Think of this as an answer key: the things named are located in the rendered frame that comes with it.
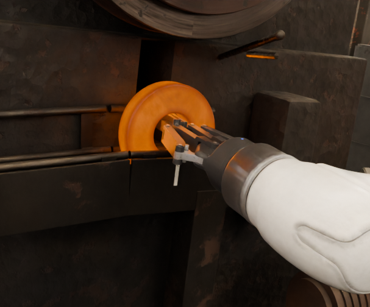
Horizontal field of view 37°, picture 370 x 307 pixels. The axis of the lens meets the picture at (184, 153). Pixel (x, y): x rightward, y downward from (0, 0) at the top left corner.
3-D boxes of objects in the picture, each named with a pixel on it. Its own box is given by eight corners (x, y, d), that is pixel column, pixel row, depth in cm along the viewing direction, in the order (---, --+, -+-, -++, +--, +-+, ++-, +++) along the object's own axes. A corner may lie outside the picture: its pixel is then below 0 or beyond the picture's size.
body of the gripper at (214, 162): (214, 205, 66) (177, 176, 73) (269, 201, 70) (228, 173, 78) (225, 146, 64) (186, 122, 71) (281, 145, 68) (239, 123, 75)
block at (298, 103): (231, 214, 104) (250, 88, 98) (264, 211, 108) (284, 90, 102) (266, 237, 95) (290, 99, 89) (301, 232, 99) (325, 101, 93)
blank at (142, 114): (114, 84, 79) (123, 88, 77) (205, 75, 87) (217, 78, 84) (119, 186, 84) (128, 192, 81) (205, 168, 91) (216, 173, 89)
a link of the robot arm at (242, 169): (298, 226, 66) (268, 205, 71) (316, 156, 63) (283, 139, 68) (237, 233, 61) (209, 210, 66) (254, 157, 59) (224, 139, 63)
